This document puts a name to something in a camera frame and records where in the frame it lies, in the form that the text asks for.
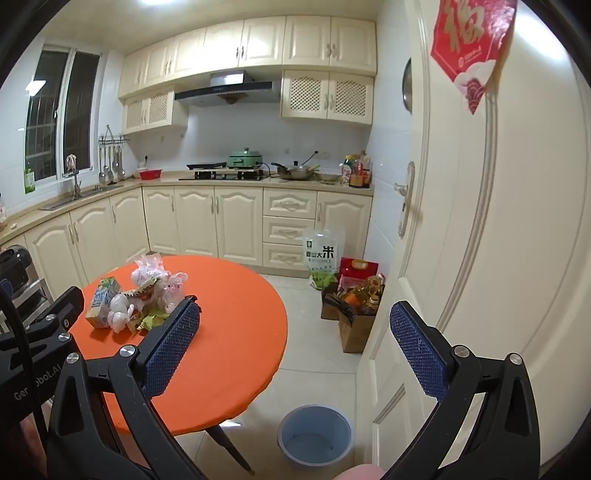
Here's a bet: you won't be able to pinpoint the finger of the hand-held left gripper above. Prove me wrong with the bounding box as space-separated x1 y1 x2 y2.
23 286 85 344

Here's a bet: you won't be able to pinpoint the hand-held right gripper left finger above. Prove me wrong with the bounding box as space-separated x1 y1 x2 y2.
48 298 208 480

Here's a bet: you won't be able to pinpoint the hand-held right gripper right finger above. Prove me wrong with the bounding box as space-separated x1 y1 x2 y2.
381 301 541 480

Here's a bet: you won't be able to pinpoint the clear plastic bag with food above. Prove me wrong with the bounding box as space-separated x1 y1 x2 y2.
107 293 136 334

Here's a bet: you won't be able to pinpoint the white plastic bag red print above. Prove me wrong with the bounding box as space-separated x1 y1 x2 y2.
130 253 166 296

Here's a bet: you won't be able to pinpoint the blue-grey plastic bin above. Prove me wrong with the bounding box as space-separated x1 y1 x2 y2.
277 405 354 464

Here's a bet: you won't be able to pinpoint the yellow-green crumpled wrapper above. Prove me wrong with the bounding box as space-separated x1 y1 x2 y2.
139 308 172 331

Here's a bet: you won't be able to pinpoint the metal appliance stand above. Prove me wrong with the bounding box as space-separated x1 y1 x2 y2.
9 277 51 330

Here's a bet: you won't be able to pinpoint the green drink carton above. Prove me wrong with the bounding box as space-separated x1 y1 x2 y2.
85 276 123 329

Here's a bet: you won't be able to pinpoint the small pink-printed plastic bag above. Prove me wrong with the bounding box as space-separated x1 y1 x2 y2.
161 271 189 308

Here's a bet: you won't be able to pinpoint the black rice cooker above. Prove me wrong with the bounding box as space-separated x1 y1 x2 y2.
0 246 35 296

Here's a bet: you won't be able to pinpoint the orange round table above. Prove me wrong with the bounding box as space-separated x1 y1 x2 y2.
69 255 288 476

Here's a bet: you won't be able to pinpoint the large cardboard box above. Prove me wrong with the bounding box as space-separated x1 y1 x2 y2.
338 305 377 354

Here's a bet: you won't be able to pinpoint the yellow cooking oil bottle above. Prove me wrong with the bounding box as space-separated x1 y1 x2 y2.
351 274 386 315

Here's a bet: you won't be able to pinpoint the small cardboard box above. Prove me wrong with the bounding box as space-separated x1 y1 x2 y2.
321 281 352 321

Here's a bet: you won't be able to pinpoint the red gift box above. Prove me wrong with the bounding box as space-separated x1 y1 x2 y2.
339 257 379 291

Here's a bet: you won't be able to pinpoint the steel kitchen sink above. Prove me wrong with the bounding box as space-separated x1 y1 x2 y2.
39 185 121 210

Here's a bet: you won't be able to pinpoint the cream lower kitchen cabinets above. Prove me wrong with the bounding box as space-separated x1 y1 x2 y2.
0 182 374 296

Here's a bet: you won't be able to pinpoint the white green rice bag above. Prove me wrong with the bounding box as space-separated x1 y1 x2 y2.
302 228 346 289

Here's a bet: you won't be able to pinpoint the cream panelled door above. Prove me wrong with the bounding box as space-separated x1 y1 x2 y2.
355 0 589 480

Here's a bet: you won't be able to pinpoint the utensil rack with ladles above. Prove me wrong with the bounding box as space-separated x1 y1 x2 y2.
98 124 131 183

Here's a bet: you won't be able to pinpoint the black gas stove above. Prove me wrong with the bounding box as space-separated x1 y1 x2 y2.
179 169 271 181

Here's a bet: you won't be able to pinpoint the group of condiment bottles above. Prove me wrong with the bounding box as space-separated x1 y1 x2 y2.
341 151 373 189

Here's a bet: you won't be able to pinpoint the barred kitchen window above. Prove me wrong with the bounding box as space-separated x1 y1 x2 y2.
25 46 101 182

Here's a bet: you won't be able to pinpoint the green electric cooking pot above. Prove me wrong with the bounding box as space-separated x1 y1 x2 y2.
227 148 264 169

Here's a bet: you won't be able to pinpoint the steel wok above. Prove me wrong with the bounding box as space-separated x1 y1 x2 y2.
271 161 320 181

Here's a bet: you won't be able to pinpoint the black range hood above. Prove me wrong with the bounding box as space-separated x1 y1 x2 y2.
174 70 281 108

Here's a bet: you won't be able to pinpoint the red door poster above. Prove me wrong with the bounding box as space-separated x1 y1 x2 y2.
430 0 518 115

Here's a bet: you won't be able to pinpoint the cream door handle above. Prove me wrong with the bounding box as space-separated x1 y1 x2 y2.
394 161 416 238

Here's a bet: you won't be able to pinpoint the cream upper wall cabinets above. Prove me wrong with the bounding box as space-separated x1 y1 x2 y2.
117 15 378 136

